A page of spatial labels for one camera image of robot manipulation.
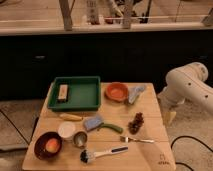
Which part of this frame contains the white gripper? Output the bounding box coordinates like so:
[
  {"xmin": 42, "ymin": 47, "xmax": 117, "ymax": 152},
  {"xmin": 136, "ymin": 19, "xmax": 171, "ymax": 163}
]
[{"xmin": 157, "ymin": 87, "xmax": 184, "ymax": 126}]

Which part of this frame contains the dark purple grape bunch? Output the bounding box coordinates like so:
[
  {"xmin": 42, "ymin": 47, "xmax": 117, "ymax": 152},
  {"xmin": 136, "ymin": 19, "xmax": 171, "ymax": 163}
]
[{"xmin": 128, "ymin": 112, "xmax": 144, "ymax": 134}]

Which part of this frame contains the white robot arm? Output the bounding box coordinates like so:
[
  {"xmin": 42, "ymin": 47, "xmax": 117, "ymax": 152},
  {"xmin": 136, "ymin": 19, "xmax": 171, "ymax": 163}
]
[{"xmin": 157, "ymin": 62, "xmax": 213, "ymax": 125}]

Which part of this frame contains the green plastic tray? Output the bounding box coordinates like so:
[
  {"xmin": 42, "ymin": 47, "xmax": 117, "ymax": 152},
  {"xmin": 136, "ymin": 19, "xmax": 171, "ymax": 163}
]
[{"xmin": 47, "ymin": 76, "xmax": 101, "ymax": 111}]

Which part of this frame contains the wooden block in tray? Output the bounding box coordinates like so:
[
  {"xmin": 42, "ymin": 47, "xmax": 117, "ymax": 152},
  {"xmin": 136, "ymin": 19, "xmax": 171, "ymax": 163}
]
[{"xmin": 58, "ymin": 84, "xmax": 68, "ymax": 101}]

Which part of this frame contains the wooden table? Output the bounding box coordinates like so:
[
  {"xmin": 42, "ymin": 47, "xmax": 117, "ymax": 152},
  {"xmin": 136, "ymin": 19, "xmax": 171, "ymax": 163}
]
[{"xmin": 22, "ymin": 83, "xmax": 176, "ymax": 171}]

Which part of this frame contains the silver fork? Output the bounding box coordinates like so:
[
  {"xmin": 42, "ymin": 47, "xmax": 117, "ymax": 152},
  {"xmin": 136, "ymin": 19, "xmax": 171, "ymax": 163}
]
[{"xmin": 120, "ymin": 136, "xmax": 155, "ymax": 143}]

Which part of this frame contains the blue sponge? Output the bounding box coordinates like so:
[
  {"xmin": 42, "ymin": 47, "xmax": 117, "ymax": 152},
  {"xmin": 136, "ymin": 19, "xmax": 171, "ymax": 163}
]
[{"xmin": 83, "ymin": 115, "xmax": 103, "ymax": 132}]

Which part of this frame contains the metal cup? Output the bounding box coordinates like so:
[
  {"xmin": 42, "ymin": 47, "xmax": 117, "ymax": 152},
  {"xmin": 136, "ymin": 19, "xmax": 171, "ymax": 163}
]
[{"xmin": 73, "ymin": 131, "xmax": 87, "ymax": 148}]

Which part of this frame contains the dark bowl with orange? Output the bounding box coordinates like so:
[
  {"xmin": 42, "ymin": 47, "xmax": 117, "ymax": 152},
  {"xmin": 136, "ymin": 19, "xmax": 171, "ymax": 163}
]
[{"xmin": 34, "ymin": 132, "xmax": 62, "ymax": 160}]

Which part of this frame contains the black cable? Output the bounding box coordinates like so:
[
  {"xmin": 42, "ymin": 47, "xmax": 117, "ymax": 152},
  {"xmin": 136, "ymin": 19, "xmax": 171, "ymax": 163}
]
[{"xmin": 170, "ymin": 134, "xmax": 213, "ymax": 171}]

